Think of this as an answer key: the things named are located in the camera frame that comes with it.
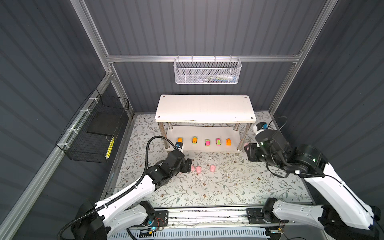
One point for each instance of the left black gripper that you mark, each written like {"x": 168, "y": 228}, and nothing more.
{"x": 186, "y": 165}

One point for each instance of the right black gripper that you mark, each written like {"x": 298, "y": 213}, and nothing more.
{"x": 248, "y": 153}

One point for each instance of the pink green mixer truck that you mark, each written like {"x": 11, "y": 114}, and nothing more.
{"x": 207, "y": 142}

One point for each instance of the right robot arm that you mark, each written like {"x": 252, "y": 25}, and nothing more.
{"x": 344, "y": 217}

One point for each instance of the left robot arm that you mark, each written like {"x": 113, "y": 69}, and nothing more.
{"x": 126, "y": 198}

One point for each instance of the white two-tier shelf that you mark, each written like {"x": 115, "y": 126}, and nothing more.
{"x": 206, "y": 117}

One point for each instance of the yellow green marker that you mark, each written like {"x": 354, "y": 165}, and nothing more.
{"x": 110, "y": 148}

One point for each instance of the items in white basket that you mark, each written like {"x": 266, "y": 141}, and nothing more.
{"x": 229, "y": 79}

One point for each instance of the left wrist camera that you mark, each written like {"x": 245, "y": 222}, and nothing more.
{"x": 179, "y": 145}

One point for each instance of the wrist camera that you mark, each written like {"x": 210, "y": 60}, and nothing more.
{"x": 260, "y": 126}
{"x": 179, "y": 145}

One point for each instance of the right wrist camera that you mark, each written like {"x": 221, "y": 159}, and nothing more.
{"x": 260, "y": 126}

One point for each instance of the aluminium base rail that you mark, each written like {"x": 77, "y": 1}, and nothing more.
{"x": 192, "y": 224}

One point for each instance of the black wire basket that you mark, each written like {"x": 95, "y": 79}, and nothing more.
{"x": 88, "y": 137}

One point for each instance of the white wire mesh basket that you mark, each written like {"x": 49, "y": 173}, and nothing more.
{"x": 189, "y": 71}

